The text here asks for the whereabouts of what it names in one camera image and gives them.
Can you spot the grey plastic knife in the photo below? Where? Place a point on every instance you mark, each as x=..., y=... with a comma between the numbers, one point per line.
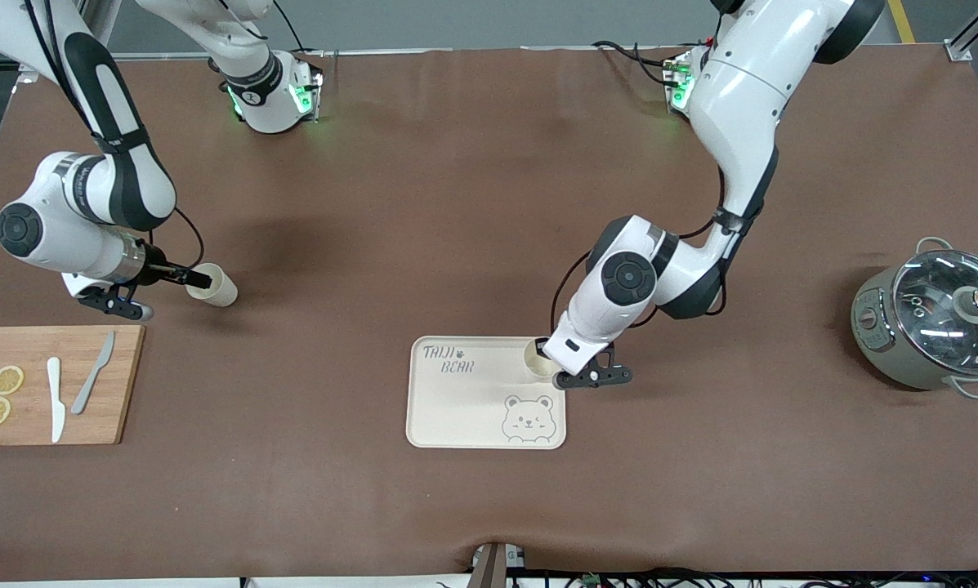
x=90, y=382

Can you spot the white plastic knife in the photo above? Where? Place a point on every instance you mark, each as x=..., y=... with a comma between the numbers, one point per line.
x=56, y=404

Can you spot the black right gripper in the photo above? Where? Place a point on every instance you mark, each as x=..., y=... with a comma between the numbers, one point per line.
x=156, y=267

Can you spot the brown table mat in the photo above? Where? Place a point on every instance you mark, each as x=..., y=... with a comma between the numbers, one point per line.
x=423, y=204

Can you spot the metal table edge clamp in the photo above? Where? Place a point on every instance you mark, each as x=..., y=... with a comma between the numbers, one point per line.
x=493, y=563

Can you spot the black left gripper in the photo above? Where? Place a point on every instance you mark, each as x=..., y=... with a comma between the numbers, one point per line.
x=538, y=341

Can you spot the grey electric cooking pot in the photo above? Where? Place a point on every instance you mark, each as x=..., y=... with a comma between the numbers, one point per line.
x=877, y=343

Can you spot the glass pot lid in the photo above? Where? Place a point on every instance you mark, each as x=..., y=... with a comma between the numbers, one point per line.
x=938, y=286

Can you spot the cream bear print tray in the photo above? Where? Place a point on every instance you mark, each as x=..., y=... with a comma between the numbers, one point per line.
x=472, y=408

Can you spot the white plastic cup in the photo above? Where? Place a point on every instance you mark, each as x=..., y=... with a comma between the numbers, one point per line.
x=221, y=292
x=533, y=367

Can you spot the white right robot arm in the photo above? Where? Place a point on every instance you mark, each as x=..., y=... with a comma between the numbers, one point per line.
x=47, y=237

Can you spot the bamboo cutting board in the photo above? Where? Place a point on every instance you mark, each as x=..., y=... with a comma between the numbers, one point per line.
x=39, y=343

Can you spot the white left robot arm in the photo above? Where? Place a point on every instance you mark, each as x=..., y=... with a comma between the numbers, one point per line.
x=734, y=106

